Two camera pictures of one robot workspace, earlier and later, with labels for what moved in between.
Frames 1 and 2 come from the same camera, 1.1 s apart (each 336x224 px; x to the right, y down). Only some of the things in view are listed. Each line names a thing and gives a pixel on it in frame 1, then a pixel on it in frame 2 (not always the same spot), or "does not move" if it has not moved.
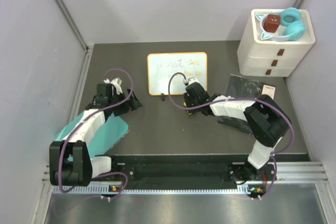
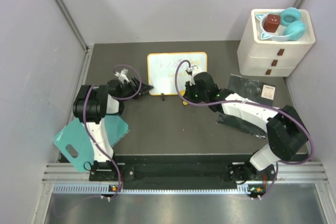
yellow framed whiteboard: x=161 y=66 does not move
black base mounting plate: x=191 y=169 does not move
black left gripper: x=131 y=104 -> x=135 y=88
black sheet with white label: x=240 y=87 does not move
